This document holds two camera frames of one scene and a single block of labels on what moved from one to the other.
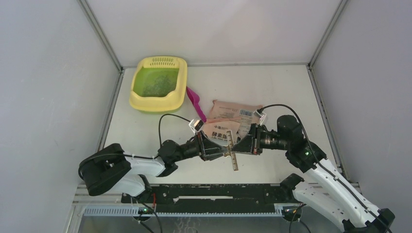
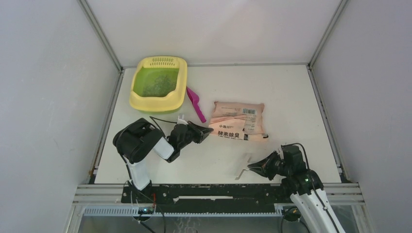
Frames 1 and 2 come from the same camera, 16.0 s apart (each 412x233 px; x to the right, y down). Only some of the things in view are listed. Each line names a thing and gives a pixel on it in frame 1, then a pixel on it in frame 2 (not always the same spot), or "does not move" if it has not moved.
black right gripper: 245,145 -> 264,167
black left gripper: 201,140 -> 201,133
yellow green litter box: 158,84 does not move
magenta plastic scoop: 195,98 does not move
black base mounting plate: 215,198 does not move
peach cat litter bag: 225,116 does not move
